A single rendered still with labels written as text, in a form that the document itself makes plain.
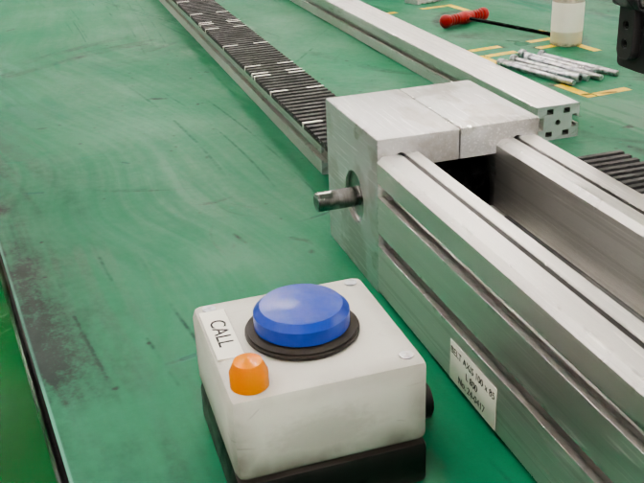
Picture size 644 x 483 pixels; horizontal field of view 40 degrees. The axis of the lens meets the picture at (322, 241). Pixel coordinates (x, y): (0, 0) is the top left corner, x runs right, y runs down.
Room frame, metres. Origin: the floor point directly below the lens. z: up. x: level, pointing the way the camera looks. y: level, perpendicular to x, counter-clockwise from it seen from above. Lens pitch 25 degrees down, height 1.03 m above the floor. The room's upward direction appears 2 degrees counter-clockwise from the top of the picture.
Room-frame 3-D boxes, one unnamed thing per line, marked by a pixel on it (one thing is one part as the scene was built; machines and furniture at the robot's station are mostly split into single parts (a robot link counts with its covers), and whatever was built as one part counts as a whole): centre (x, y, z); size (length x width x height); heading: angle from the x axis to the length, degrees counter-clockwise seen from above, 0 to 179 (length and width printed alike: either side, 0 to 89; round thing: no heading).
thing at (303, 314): (0.32, 0.01, 0.84); 0.04 x 0.04 x 0.02
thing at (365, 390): (0.32, 0.00, 0.81); 0.10 x 0.08 x 0.06; 107
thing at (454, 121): (0.51, -0.06, 0.83); 0.12 x 0.09 x 0.10; 107
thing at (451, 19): (1.14, -0.24, 0.79); 0.16 x 0.08 x 0.02; 35
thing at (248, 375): (0.28, 0.03, 0.85); 0.01 x 0.01 x 0.01
